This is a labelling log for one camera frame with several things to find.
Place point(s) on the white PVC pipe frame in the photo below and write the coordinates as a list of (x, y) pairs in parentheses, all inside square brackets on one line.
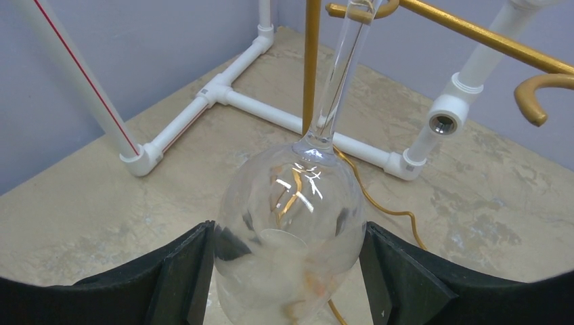
[(446, 117)]

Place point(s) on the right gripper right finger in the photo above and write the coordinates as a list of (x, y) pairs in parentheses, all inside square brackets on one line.
[(407, 285)]

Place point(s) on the round clear wine glass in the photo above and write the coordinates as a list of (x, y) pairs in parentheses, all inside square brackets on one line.
[(291, 222)]

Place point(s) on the gold wire glass rack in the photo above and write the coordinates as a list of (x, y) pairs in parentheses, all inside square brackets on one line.
[(497, 198)]

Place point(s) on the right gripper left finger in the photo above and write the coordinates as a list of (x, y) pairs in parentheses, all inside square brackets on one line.
[(169, 285)]

